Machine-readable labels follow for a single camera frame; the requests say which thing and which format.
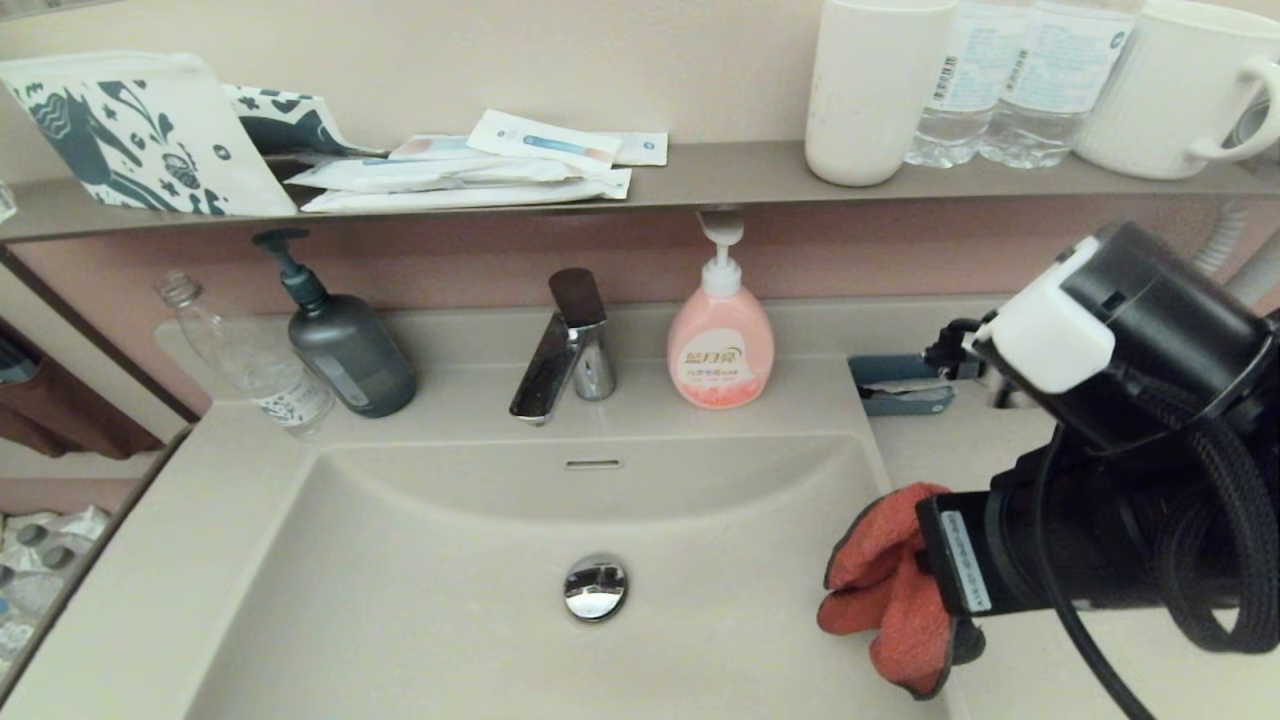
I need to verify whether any clear water bottle white label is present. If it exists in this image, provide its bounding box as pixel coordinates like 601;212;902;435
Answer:
980;0;1145;169
907;0;1035;168

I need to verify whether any dark grey pump bottle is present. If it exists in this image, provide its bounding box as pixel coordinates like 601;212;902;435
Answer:
252;230;419;419

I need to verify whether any small white sachet with logo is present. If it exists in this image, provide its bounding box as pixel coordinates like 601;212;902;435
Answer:
600;131;669;167

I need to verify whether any white ribbed mug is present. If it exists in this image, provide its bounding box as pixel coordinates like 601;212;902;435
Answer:
1076;0;1280;181

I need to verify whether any large white teal-print pouch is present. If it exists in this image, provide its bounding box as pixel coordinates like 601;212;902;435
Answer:
0;51;298;218

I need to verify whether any blue soap tray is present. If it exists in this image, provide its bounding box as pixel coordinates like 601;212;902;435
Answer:
850;354;957;417

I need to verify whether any white plain tumbler cup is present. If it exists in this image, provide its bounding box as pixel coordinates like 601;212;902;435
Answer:
805;0;958;188

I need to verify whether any grey wall shelf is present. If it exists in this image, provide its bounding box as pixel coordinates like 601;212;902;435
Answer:
0;141;1280;245

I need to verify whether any white toothbrush packet blue print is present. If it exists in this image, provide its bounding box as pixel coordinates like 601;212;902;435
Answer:
466;110;623;174

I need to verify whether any clear empty plastic bottle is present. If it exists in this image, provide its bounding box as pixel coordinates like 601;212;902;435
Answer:
155;273;337;441

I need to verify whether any shrink-wrapped water bottle pack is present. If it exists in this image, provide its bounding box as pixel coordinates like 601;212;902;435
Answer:
0;505;113;681

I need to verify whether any silver packet in tray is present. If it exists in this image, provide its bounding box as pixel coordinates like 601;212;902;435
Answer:
864;380;951;403

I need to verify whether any pink hand soap pump bottle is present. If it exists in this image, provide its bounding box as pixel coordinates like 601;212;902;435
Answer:
666;210;776;411

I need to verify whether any beige sink basin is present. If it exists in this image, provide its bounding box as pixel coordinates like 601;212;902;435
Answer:
180;432;966;720

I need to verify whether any small white teal-print pouch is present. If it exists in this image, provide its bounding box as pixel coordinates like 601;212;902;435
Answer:
222;85;389;159

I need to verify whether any grey hair dryer handle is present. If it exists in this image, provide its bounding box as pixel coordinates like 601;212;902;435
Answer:
1228;230;1280;311

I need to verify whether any white packet with pink print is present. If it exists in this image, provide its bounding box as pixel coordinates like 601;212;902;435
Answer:
388;135;479;162

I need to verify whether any white coiled cord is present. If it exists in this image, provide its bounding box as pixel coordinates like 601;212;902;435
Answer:
1190;205;1251;281

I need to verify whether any long white sealed packet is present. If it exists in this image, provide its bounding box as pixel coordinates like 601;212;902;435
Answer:
300;168;633;214
286;156;601;194

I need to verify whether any chrome drain stopper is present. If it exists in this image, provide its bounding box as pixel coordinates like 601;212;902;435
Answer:
563;555;630;623

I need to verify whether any brown hanging towel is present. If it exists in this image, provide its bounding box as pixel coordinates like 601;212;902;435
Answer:
0;320;166;461

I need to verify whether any chrome faucet with brown lever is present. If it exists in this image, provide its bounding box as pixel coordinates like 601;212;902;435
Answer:
509;268;618;428

